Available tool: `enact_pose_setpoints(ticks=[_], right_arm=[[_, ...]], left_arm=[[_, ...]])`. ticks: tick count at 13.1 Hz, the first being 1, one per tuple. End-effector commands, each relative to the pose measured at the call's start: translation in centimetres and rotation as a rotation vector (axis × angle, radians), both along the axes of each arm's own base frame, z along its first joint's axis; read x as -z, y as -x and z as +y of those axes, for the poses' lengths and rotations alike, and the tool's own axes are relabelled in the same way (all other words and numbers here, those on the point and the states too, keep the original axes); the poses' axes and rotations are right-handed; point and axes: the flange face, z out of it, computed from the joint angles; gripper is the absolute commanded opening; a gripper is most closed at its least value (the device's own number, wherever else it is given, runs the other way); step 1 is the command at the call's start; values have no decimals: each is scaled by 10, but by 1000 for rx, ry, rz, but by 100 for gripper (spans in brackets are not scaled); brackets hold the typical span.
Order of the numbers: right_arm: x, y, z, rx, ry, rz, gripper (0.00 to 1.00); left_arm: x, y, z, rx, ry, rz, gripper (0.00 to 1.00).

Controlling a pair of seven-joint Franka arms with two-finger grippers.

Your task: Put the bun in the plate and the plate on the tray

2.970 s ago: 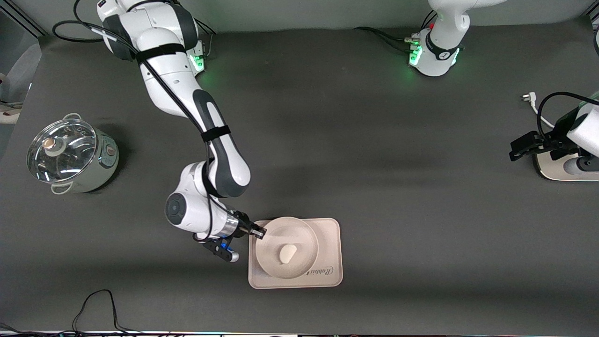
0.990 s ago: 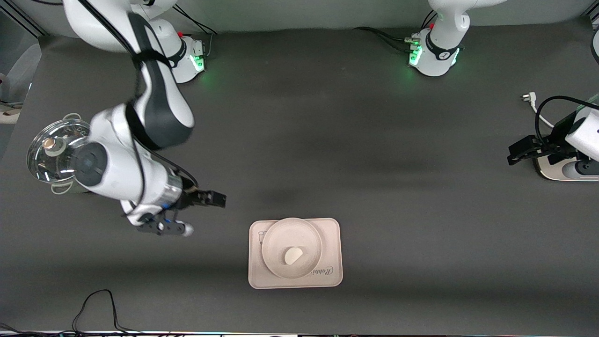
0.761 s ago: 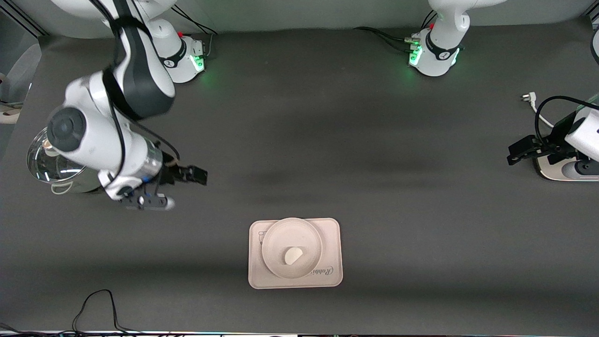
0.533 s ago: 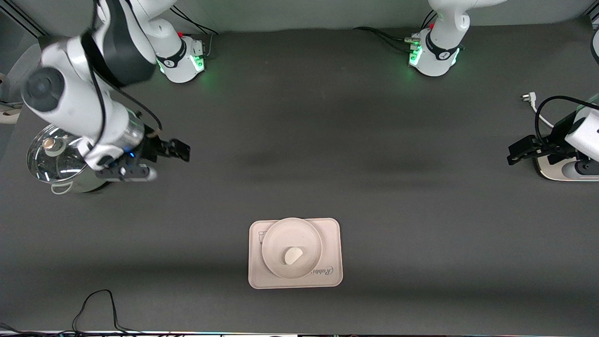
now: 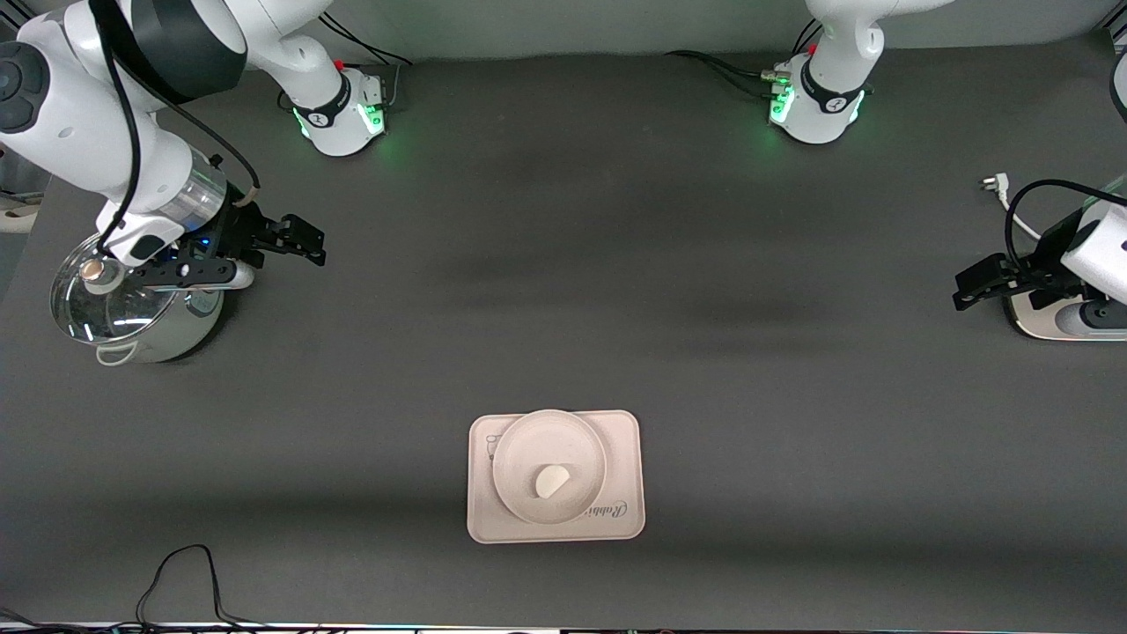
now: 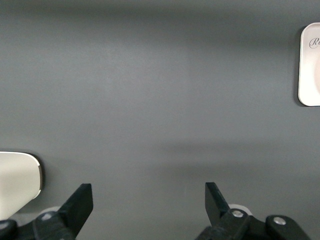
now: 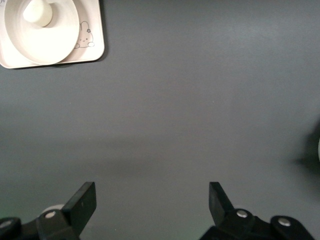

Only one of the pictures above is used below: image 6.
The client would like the cream white toaster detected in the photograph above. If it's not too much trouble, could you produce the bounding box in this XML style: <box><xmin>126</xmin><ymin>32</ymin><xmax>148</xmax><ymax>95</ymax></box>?
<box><xmin>0</xmin><ymin>151</ymin><xmax>46</xmax><ymax>221</ymax></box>

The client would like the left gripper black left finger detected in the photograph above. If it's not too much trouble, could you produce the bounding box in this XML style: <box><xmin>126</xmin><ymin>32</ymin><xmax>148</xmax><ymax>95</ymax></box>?
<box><xmin>32</xmin><ymin>183</ymin><xmax>94</xmax><ymax>240</ymax></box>

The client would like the cream tray with rabbit print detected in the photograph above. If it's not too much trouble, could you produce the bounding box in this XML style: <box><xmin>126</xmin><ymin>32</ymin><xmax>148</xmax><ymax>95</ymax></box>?
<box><xmin>297</xmin><ymin>22</ymin><xmax>320</xmax><ymax>107</ymax></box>

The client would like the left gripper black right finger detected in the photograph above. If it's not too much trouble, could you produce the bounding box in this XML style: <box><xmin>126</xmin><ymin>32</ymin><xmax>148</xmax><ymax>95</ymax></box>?
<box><xmin>194</xmin><ymin>181</ymin><xmax>251</xmax><ymax>240</ymax></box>

